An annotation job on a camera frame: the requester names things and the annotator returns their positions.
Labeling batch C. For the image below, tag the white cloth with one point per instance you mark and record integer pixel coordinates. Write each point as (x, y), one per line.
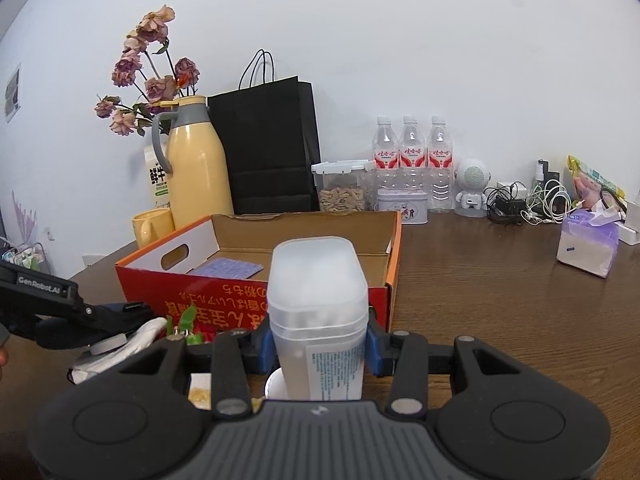
(142, 337)

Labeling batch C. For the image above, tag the white milk carton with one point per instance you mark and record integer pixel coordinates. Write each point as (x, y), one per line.
(157, 180)

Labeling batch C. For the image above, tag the purple wall decal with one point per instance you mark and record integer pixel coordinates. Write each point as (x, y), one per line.
(24, 220)

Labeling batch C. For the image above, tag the yellow thermos jug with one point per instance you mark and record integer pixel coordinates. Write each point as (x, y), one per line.
(197, 170)

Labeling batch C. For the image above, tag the white charger block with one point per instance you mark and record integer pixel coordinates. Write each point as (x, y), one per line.
(515, 190)

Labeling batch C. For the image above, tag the clear container of seeds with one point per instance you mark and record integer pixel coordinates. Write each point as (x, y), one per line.
(345, 190)

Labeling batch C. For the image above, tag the purple tissue pack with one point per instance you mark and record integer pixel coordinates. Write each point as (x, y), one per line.
(585, 247)

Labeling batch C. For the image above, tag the red orange cardboard box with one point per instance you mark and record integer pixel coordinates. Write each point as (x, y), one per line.
(235, 297)

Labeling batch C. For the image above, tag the clear water bottle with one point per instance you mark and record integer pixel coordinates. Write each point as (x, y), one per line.
(385, 155)
(440, 160)
(412, 152)

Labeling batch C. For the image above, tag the black paper bag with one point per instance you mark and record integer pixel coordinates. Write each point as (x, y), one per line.
(270, 150)

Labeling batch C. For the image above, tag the wall outlet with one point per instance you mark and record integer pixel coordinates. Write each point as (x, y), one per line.
(92, 260)

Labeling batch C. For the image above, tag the white robot speaker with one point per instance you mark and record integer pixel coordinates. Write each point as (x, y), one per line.
(472, 180)

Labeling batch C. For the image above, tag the white tin box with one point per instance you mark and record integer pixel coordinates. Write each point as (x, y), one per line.
(400, 207)

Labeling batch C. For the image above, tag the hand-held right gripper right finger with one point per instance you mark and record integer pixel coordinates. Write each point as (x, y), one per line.
(375, 355)

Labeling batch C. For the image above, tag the translucent plastic container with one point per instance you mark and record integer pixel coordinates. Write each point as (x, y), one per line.
(317, 300)

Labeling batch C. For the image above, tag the yellow plush fabric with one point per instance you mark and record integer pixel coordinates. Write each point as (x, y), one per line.
(201, 396)

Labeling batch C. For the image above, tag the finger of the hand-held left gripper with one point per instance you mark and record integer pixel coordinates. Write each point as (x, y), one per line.
(75, 332)
(120, 308)

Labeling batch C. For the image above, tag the colourful snack bag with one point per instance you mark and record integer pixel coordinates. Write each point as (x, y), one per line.
(592, 182)

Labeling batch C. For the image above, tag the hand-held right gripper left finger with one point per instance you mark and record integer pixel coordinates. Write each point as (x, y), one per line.
(265, 347)

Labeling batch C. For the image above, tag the dried pink flowers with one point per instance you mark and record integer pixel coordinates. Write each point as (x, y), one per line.
(150, 60)

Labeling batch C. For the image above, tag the wall picture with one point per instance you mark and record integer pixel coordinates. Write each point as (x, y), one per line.
(12, 92)

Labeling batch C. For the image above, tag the yellow mug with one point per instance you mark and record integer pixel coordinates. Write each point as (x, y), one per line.
(150, 227)

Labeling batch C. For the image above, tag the purple cloth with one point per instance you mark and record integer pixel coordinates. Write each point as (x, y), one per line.
(229, 268)

